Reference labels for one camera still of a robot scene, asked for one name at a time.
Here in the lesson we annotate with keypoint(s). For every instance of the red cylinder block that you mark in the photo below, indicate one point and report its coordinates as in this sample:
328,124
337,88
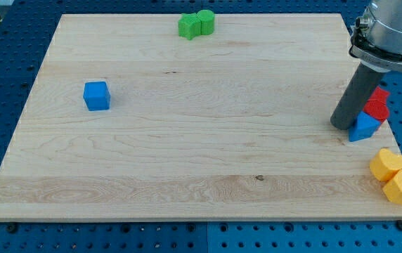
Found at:
376,109

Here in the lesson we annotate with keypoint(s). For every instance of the blue cube block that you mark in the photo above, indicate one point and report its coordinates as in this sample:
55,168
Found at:
96,96

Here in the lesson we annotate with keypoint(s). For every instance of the green cylinder block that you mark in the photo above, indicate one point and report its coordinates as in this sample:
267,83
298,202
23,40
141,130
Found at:
207,19

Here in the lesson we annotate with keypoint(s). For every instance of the grey cylindrical pointer tool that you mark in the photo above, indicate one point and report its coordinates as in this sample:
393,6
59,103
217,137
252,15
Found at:
360,88

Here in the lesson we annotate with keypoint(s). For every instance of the green star block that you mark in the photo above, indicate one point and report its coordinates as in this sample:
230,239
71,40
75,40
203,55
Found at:
189,26

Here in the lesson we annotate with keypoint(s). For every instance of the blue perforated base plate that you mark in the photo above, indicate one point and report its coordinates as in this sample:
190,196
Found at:
25,33

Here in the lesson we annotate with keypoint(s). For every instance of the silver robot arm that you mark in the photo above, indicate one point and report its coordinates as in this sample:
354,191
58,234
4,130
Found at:
377,36

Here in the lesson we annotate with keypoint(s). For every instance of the wooden board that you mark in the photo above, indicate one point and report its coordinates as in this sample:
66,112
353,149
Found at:
234,126

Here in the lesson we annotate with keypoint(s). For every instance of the yellow heart block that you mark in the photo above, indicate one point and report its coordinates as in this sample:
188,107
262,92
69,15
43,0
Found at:
385,164

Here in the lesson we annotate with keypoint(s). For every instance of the blue triangular block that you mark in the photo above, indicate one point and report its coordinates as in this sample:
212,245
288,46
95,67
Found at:
363,127

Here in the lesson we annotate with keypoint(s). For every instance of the red star block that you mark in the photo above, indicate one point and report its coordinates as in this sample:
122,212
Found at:
379,95

